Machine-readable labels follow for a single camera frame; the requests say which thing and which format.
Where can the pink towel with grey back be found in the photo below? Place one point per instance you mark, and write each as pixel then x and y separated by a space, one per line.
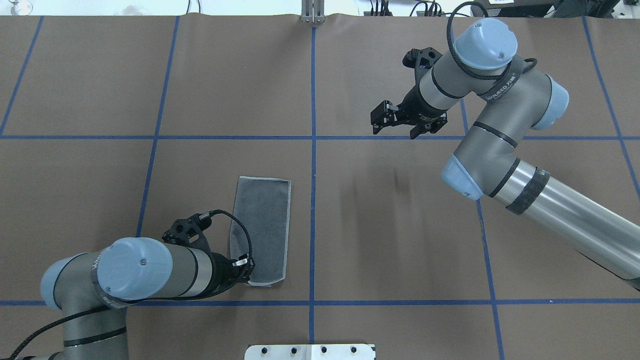
pixel 263 205

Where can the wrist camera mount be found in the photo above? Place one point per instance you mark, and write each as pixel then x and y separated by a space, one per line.
pixel 189 232
pixel 421 61

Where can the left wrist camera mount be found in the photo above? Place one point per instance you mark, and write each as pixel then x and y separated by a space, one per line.
pixel 189 232

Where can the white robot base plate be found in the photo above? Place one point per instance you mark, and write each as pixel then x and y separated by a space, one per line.
pixel 337 351

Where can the aluminium frame post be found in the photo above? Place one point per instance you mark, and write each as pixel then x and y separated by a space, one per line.
pixel 312 12

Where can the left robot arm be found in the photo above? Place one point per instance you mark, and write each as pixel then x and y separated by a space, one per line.
pixel 93 290

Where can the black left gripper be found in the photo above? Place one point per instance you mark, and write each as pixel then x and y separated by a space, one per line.
pixel 220 272

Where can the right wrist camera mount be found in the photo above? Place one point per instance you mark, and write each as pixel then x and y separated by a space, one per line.
pixel 421 61

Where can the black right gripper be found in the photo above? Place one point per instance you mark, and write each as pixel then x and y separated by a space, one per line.
pixel 416 108

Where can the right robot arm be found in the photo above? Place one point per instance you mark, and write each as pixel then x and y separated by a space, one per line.
pixel 484 60

